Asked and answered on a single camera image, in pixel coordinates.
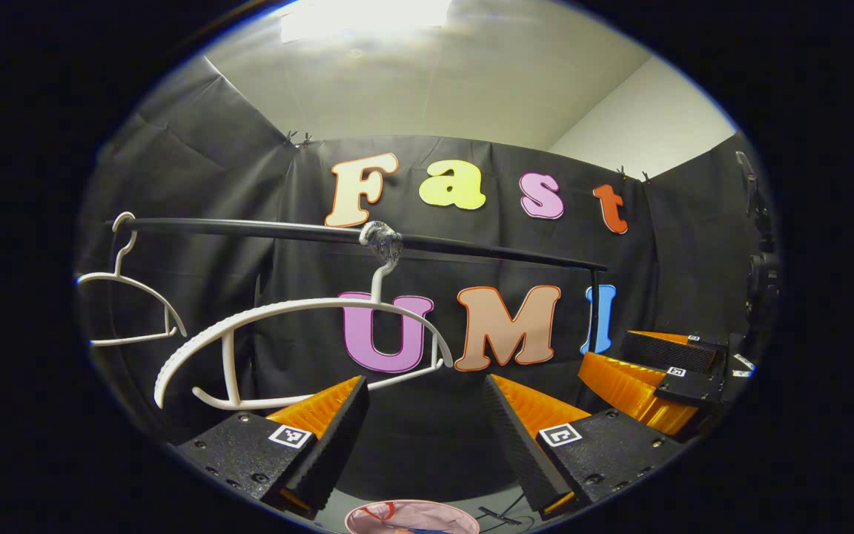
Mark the black clothes rack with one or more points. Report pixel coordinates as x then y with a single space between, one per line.
249 230

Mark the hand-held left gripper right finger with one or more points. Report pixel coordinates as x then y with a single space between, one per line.
520 445

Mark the pink laundry hamper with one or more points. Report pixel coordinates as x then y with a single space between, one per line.
445 515

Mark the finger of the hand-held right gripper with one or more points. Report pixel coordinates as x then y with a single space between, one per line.
697 387
664 352

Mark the white hanger with taped hook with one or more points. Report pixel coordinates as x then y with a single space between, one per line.
308 301

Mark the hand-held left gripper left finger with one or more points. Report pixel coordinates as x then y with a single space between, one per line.
338 437

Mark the plain white plastic hanger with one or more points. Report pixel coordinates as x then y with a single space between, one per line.
110 274

